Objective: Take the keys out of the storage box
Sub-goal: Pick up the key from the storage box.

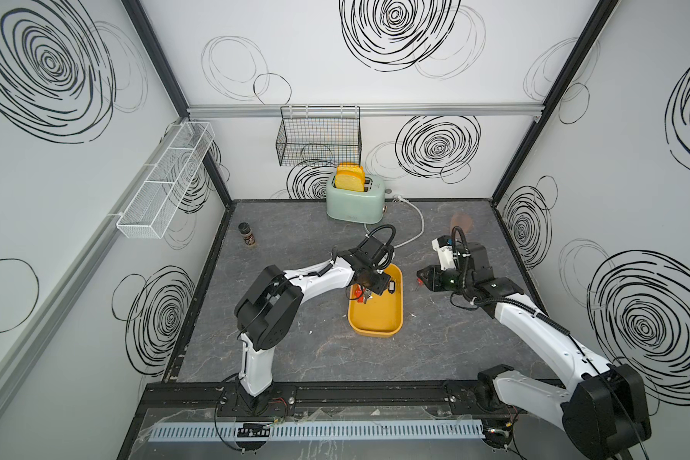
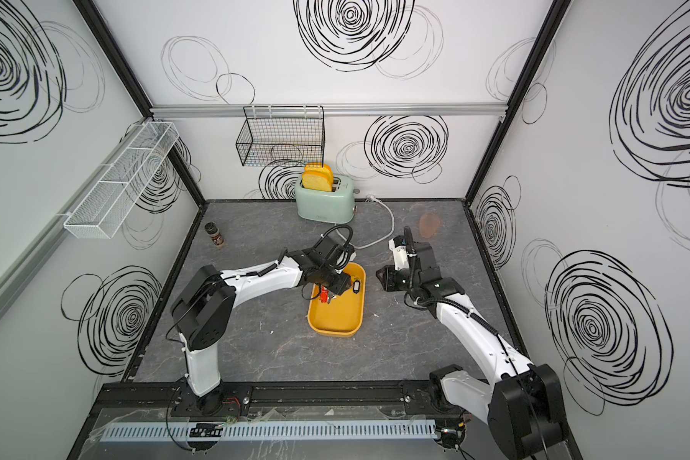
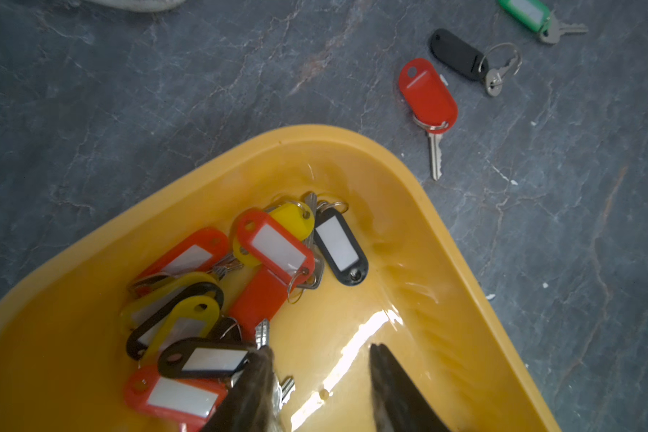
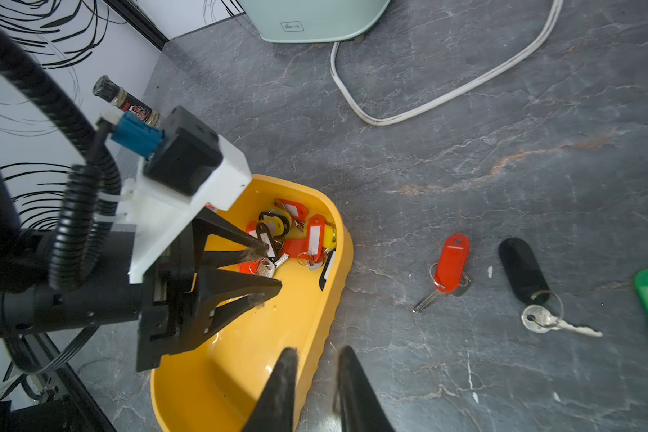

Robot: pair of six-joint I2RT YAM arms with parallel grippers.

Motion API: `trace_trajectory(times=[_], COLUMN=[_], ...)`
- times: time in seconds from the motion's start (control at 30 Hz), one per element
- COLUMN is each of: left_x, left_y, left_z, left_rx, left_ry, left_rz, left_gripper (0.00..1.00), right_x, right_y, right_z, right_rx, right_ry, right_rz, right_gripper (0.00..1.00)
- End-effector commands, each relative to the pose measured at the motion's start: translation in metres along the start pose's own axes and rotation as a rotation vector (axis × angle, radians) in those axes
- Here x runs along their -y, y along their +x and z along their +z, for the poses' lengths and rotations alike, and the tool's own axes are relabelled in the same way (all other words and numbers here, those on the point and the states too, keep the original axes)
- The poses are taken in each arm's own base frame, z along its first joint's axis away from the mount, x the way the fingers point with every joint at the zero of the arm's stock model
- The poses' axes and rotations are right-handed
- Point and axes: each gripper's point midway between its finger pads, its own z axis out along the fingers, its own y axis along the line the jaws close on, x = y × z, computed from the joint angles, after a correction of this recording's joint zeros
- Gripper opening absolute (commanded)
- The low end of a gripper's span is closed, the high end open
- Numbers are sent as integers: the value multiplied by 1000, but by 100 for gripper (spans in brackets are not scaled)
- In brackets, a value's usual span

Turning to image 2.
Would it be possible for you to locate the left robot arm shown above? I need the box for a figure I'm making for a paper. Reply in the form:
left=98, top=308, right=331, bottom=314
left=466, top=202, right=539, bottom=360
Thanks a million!
left=171, top=251, right=351, bottom=398

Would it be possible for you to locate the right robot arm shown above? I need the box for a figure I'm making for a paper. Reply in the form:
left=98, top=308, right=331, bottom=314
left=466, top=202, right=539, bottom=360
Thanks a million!
left=377, top=266, right=570, bottom=459

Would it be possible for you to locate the yellow plastic storage box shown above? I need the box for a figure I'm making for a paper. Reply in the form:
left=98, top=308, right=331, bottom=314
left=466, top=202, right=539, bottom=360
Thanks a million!
left=307, top=263, right=366, bottom=338

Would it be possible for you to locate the mint green toaster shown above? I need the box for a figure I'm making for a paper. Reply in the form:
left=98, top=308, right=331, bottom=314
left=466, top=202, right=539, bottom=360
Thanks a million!
left=295, top=176, right=356, bottom=224

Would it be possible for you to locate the yellow toast slice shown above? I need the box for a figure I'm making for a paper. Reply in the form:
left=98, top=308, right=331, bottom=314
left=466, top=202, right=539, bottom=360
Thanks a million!
left=302, top=163, right=335, bottom=193

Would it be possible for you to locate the brown spice jar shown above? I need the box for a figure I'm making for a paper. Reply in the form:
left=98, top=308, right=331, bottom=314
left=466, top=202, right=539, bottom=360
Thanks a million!
left=204, top=222, right=225, bottom=247

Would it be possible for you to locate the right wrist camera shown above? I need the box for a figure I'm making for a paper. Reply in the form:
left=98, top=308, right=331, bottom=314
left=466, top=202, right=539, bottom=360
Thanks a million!
left=388, top=226, right=438, bottom=270

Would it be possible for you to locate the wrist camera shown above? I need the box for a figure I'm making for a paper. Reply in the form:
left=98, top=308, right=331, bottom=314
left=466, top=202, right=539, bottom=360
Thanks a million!
left=388, top=226, right=438, bottom=270
left=309, top=224, right=356, bottom=270

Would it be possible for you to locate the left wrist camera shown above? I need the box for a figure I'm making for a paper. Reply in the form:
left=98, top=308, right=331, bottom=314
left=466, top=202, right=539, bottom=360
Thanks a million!
left=309, top=224, right=356, bottom=270

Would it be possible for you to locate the white toaster power cable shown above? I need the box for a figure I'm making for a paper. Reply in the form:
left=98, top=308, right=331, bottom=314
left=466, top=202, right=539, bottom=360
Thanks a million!
left=333, top=194, right=396, bottom=251

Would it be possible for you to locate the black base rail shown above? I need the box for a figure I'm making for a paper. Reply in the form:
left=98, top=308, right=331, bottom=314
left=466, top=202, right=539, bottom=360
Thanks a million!
left=92, top=379, right=478, bottom=419

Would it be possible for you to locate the white slotted cable duct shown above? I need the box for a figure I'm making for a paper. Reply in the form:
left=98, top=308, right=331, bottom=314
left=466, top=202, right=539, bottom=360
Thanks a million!
left=100, top=420, right=439, bottom=445

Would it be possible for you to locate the black wire wall basket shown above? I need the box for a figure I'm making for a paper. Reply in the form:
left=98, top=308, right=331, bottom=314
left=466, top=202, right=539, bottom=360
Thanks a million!
left=235, top=105, right=326, bottom=167

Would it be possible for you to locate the white wire wall shelf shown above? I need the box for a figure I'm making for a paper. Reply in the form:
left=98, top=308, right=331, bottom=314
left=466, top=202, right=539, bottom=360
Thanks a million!
left=63, top=122, right=180, bottom=240

